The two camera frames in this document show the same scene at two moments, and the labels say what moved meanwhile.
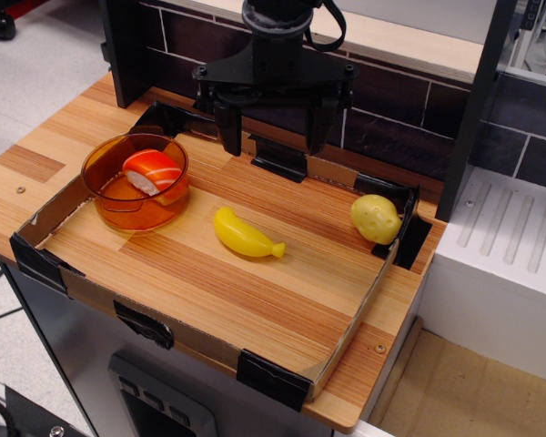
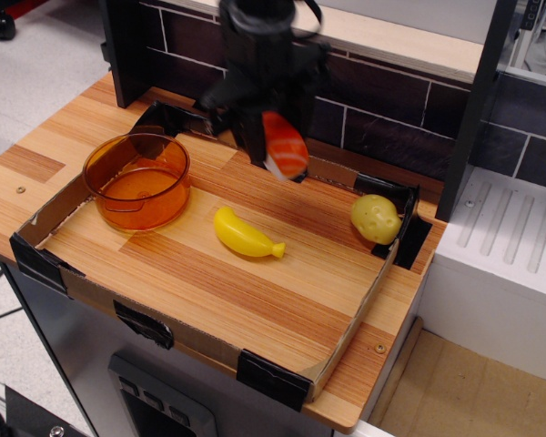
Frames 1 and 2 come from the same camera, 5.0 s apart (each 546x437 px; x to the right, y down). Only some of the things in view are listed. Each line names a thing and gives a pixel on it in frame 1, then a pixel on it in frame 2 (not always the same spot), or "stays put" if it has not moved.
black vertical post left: (126, 48) stays put
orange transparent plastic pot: (118, 204) stays put
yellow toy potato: (376, 218) stays put
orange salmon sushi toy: (152, 172) -> (287, 154)
